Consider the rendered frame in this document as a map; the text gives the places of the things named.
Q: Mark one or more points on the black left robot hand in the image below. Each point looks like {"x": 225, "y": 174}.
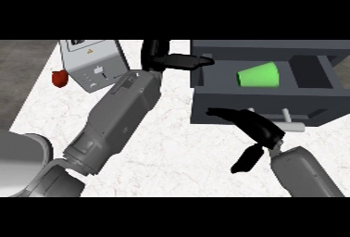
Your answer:
{"x": 165, "y": 58}

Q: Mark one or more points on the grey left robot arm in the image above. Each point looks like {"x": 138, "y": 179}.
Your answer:
{"x": 119, "y": 114}

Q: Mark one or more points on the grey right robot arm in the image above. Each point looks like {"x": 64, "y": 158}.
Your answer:
{"x": 303, "y": 174}

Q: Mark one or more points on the green cup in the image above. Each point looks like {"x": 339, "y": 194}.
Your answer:
{"x": 261, "y": 75}

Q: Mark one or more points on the dark grey open drawer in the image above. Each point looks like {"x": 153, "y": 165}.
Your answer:
{"x": 269, "y": 83}

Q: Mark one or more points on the pale grey appliance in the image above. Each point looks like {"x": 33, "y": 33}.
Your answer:
{"x": 95, "y": 63}

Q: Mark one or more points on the red apple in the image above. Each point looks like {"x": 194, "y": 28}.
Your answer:
{"x": 60, "y": 78}

